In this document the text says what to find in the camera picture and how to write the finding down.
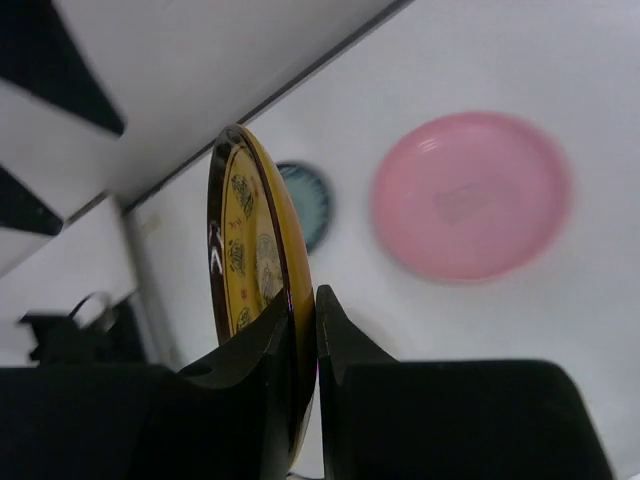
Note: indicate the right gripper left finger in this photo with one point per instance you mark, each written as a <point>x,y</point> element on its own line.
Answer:
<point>74,416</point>

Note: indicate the brown gold plate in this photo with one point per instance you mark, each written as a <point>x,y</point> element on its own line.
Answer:
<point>263,304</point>

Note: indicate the dark green plate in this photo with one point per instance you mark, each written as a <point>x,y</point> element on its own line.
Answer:
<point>312,196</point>

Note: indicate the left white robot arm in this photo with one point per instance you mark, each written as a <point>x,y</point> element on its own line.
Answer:
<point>80,296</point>

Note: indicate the front aluminium rail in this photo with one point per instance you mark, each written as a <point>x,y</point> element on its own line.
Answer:
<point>181,70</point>

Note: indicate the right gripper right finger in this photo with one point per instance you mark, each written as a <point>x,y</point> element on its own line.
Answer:
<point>482,419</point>

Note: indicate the pink plastic plate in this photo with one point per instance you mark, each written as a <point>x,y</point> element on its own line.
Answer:
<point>470,196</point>

